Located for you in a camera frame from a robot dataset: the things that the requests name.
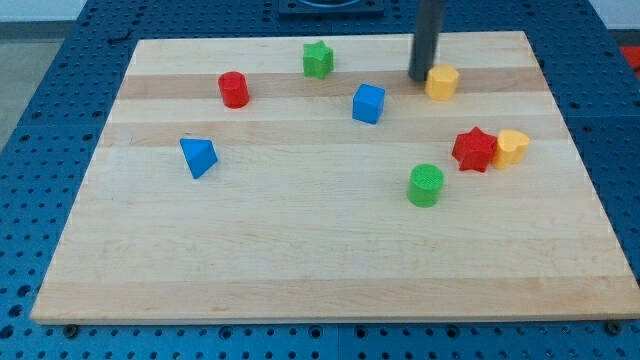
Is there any yellow hexagon block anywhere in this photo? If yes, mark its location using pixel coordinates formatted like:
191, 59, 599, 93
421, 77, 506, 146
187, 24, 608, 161
425, 64, 460, 101

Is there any wooden board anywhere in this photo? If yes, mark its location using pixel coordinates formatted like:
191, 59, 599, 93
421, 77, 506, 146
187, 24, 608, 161
31, 31, 639, 325

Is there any blue cube block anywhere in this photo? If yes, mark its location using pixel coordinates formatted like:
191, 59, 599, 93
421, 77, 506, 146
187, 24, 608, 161
352, 84, 386, 125

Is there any green cylinder block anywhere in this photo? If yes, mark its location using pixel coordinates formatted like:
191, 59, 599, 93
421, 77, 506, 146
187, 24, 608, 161
406, 164, 445, 208

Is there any blue triangular prism block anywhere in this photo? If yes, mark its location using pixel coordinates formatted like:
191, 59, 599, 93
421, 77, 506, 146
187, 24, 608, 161
179, 138, 218, 179

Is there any green star block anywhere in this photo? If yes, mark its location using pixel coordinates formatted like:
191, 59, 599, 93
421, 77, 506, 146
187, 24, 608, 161
303, 41, 334, 79

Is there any red cylinder block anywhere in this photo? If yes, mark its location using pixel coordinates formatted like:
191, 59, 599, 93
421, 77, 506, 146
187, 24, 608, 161
218, 71, 250, 109

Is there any red star block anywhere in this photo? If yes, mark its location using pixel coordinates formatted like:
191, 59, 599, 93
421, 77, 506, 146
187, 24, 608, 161
452, 127, 497, 173

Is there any yellow heart block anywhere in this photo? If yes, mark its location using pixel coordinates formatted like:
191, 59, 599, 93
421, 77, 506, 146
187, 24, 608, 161
492, 129, 530, 169

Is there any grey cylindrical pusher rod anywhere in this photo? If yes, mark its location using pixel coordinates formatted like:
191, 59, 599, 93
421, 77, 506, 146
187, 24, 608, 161
408, 0, 447, 82

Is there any red object at edge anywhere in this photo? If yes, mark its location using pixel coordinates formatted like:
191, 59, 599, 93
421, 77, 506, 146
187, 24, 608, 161
620, 45, 640, 77

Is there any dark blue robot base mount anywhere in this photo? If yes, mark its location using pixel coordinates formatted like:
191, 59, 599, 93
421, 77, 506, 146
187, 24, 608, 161
277, 0, 385, 20

